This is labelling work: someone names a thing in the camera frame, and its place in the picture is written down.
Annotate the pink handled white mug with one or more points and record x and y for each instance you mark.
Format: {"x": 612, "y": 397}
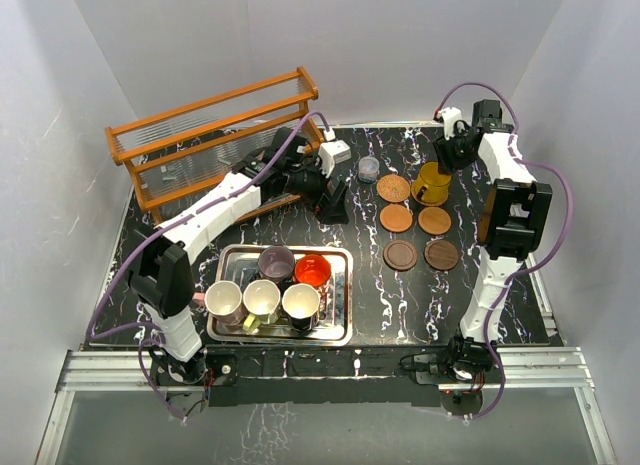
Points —
{"x": 224, "y": 302}

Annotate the small clear plastic jar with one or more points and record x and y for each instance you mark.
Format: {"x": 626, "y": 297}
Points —
{"x": 368, "y": 169}

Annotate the dark wooden coaster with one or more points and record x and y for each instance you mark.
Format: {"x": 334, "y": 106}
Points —
{"x": 400, "y": 255}
{"x": 441, "y": 255}

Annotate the orange wooden shelf rack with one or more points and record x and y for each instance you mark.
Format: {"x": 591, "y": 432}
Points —
{"x": 187, "y": 150}

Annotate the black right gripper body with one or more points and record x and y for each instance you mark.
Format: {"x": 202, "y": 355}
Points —
{"x": 456, "y": 148}

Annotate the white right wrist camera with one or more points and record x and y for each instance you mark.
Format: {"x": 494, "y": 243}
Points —
{"x": 451, "y": 120}

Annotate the orange-red mug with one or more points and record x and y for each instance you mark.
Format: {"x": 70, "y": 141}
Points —
{"x": 313, "y": 270}

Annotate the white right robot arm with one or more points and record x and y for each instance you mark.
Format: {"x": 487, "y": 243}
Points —
{"x": 509, "y": 229}

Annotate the purple mug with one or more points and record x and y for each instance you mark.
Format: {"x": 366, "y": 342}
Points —
{"x": 276, "y": 263}

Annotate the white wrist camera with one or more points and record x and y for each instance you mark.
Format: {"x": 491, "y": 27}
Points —
{"x": 451, "y": 120}
{"x": 332, "y": 152}

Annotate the light wooden coaster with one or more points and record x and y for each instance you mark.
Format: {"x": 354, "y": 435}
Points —
{"x": 434, "y": 221}
{"x": 396, "y": 218}

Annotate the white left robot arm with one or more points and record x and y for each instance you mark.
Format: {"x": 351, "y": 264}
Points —
{"x": 160, "y": 271}

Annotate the green handled white mug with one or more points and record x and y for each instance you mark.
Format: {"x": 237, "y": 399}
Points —
{"x": 261, "y": 299}

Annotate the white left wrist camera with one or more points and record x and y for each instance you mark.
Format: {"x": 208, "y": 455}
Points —
{"x": 332, "y": 152}

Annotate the black white mug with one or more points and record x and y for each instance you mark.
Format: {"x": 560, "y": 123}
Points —
{"x": 301, "y": 303}

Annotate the woven rattan coaster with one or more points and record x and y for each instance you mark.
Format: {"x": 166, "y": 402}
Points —
{"x": 393, "y": 188}
{"x": 435, "y": 203}

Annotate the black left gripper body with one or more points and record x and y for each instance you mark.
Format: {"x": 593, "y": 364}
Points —
{"x": 309, "y": 184}

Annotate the yellow mug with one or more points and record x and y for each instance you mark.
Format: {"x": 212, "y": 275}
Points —
{"x": 429, "y": 184}

